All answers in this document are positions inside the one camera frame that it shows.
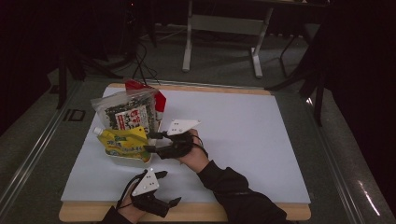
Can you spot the white plastic container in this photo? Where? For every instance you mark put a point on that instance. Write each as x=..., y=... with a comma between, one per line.
x=152, y=142

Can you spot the red seasoning packet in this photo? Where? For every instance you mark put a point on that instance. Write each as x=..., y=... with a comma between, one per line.
x=161, y=104

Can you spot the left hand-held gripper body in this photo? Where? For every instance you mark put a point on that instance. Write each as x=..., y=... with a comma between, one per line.
x=146, y=186

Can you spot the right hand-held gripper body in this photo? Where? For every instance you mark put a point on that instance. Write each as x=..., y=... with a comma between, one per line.
x=179, y=146

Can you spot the person's right hand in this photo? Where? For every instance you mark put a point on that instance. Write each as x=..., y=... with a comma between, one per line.
x=197, y=155

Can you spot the person's left hand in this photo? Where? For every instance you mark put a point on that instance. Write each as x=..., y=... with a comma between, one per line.
x=129, y=210

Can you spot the white table sheet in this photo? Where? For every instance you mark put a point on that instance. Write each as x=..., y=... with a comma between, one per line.
x=243, y=149

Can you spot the black metal stand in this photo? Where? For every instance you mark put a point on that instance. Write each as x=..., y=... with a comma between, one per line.
x=62, y=77

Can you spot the yellow sauce pouch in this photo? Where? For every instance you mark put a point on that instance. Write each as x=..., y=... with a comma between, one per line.
x=124, y=144

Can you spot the black chair frame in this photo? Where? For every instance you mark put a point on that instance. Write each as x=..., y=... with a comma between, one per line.
x=314, y=81

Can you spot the clear bag of dried seaweed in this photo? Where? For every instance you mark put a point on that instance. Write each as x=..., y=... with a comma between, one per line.
x=124, y=110

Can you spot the white metal desk frame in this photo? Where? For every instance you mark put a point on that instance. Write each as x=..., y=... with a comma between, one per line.
x=224, y=25

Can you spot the black floor bracket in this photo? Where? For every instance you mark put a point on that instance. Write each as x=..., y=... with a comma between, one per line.
x=74, y=115

